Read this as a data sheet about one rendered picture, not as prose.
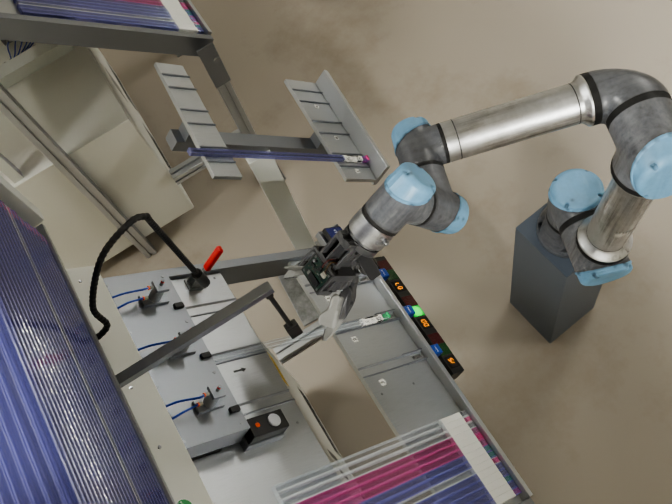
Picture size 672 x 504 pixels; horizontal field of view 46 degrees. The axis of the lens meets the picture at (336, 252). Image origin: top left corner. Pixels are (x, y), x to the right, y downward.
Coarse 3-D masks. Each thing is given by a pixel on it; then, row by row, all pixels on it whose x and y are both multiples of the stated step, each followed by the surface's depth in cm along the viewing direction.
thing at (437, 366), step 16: (384, 288) 177; (400, 304) 175; (400, 320) 174; (416, 336) 171; (432, 352) 169; (432, 368) 169; (448, 384) 166; (464, 400) 164; (496, 448) 159; (528, 496) 154
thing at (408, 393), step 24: (288, 264) 171; (312, 288) 168; (360, 288) 176; (360, 312) 170; (384, 312) 173; (336, 336) 162; (360, 336) 165; (384, 336) 169; (408, 336) 173; (360, 360) 161; (384, 360) 164; (408, 360) 167; (384, 384) 159; (408, 384) 162; (432, 384) 166; (384, 408) 155; (408, 408) 158; (432, 408) 161; (456, 408) 164
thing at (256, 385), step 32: (224, 288) 156; (192, 320) 147; (256, 384) 144; (288, 416) 142; (224, 448) 131; (256, 448) 134; (288, 448) 138; (320, 448) 141; (224, 480) 127; (256, 480) 130
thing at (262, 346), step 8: (360, 320) 167; (384, 320) 172; (320, 328) 160; (344, 328) 163; (352, 328) 165; (288, 336) 154; (304, 336) 156; (312, 336) 157; (320, 336) 159; (256, 344) 149; (264, 344) 150; (272, 344) 151; (280, 344) 152; (288, 344) 154; (224, 352) 144; (232, 352) 145; (240, 352) 146; (248, 352) 147; (256, 352) 149; (216, 360) 142
